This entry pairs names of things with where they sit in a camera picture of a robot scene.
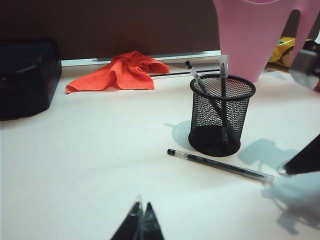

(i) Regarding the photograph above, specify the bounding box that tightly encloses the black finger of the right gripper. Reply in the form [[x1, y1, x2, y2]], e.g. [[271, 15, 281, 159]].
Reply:
[[289, 49, 320, 90], [277, 133, 320, 176]]

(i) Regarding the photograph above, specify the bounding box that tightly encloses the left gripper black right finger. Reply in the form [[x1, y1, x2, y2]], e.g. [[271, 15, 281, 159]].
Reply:
[[141, 201, 166, 240]]

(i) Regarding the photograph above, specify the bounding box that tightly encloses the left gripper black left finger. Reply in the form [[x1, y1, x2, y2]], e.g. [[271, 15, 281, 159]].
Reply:
[[109, 194, 145, 240]]

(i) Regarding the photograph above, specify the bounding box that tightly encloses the clear black gel pen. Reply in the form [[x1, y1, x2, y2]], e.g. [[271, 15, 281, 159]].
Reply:
[[166, 148, 275, 185], [219, 53, 235, 148], [184, 60, 228, 121]]

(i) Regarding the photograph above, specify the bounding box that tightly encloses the black mesh pen holder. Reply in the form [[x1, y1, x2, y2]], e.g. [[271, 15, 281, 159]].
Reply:
[[188, 74, 256, 158]]

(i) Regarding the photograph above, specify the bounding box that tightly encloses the yellow snack bag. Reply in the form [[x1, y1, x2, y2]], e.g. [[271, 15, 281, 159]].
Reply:
[[268, 36, 302, 67]]

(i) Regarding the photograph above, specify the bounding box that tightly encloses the pink plastic watering can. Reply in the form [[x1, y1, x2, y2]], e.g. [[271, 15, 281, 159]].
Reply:
[[212, 0, 320, 84]]

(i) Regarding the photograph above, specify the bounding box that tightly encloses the orange cloth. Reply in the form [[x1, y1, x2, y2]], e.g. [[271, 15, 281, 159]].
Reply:
[[65, 50, 171, 95]]

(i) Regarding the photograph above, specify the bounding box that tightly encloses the dark storage box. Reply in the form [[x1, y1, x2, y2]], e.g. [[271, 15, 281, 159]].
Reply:
[[0, 39, 63, 122]]

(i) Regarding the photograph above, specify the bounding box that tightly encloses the brown desk partition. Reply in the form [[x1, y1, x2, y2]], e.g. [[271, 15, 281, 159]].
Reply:
[[0, 0, 222, 61]]

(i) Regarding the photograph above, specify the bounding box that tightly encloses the white partition base rail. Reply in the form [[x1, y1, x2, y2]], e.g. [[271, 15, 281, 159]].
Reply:
[[61, 49, 223, 80]]

